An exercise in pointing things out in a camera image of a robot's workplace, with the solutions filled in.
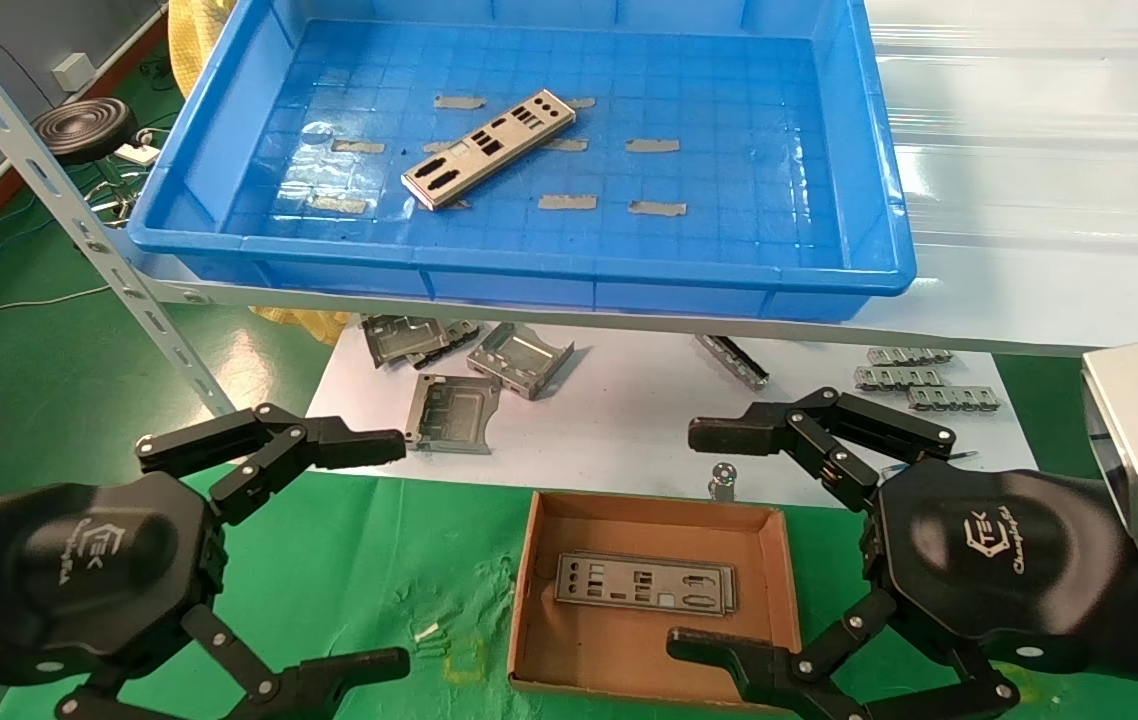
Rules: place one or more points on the grey metal connector strip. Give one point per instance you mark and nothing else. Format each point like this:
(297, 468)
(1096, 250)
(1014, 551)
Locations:
(897, 378)
(909, 356)
(954, 399)

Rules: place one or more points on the grey perforated shelf upright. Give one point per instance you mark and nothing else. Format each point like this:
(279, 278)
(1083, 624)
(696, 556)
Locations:
(34, 165)

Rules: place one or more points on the blue plastic tray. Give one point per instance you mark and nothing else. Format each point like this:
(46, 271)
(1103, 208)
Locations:
(729, 260)

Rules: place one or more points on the dark grey metal frame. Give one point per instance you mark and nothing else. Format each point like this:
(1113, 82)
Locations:
(454, 415)

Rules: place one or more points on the silver binder clip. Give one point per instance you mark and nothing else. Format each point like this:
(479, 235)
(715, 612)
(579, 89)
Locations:
(722, 490)

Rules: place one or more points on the white base board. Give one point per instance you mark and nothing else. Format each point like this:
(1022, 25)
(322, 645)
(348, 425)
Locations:
(629, 420)

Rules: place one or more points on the small white tape scrap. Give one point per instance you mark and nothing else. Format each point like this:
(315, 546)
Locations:
(426, 631)

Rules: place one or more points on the round black stool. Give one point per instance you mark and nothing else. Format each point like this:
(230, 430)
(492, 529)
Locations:
(84, 130)

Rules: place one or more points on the white power adapter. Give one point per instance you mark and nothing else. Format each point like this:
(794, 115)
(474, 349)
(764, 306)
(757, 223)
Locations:
(139, 154)

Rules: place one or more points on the ribbed grey metal part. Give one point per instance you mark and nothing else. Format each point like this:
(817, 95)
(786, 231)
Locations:
(461, 332)

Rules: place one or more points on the grey sheet metal bracket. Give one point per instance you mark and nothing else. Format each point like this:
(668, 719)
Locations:
(394, 338)

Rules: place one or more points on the white wall box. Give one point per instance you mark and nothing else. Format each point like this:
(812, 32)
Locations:
(72, 72)

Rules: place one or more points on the metal strip in bin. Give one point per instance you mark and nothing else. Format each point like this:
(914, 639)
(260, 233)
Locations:
(657, 208)

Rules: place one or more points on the open grey metal bracket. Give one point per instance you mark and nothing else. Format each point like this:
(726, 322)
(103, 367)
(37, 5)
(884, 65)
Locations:
(519, 358)

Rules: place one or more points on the white shelf board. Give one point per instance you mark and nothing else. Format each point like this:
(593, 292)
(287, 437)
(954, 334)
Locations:
(1029, 150)

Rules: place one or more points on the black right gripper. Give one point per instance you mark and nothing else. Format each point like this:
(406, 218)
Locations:
(999, 560)

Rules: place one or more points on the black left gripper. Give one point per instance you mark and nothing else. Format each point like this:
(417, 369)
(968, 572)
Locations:
(79, 570)

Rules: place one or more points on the green table cloth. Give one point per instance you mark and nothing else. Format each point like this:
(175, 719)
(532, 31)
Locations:
(379, 560)

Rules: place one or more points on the shallow cardboard box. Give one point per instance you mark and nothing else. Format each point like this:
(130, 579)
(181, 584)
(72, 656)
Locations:
(629, 650)

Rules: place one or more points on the narrow grey metal rail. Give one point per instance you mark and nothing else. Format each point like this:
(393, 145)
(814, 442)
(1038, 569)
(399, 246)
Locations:
(732, 362)

